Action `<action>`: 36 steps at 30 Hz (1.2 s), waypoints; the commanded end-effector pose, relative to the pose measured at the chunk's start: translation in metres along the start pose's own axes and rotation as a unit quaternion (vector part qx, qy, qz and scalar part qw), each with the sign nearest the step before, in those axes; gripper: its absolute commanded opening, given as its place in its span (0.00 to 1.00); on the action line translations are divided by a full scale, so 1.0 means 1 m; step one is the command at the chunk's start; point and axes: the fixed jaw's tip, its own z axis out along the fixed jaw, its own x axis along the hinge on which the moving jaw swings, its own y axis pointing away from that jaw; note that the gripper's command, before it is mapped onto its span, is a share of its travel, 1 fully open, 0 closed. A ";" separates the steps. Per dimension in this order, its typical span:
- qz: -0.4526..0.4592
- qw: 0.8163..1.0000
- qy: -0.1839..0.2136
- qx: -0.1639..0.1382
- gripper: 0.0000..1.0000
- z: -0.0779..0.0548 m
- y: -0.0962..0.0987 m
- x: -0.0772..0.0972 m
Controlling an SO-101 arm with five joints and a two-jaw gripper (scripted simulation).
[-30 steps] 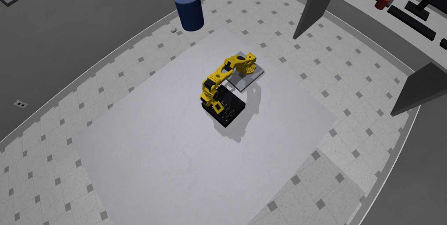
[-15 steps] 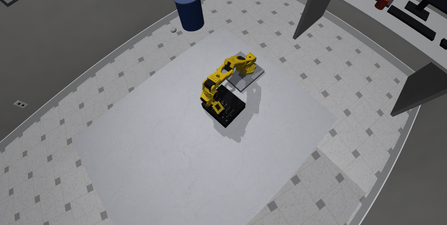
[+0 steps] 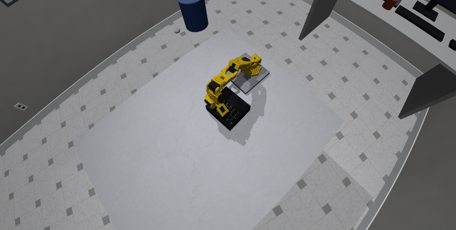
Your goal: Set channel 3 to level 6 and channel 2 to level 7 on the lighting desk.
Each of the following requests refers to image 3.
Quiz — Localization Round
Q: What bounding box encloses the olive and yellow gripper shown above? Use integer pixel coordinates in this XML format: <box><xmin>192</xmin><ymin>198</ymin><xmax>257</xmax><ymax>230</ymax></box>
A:
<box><xmin>204</xmin><ymin>94</ymin><xmax>229</xmax><ymax>116</ymax></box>

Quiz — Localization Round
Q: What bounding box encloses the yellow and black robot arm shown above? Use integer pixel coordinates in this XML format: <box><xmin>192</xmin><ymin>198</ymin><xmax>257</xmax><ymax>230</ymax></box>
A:
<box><xmin>206</xmin><ymin>54</ymin><xmax>261</xmax><ymax>103</ymax></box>

